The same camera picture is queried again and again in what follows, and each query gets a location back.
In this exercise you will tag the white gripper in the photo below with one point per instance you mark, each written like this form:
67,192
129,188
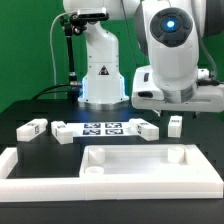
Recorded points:
146,95

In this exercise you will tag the white desk top tray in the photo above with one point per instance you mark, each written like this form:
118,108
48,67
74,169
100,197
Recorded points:
172,163

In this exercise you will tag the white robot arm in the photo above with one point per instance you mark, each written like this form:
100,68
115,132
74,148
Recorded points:
169,33

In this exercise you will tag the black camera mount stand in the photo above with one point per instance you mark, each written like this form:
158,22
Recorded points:
70,50

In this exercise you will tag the marker tag sheet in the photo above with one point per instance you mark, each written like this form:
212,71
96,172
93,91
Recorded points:
101,129

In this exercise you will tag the camera on stand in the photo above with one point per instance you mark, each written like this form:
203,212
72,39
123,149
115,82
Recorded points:
93,14

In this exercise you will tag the white U-shaped frame fence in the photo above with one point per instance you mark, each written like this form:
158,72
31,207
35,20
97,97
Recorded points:
93,188

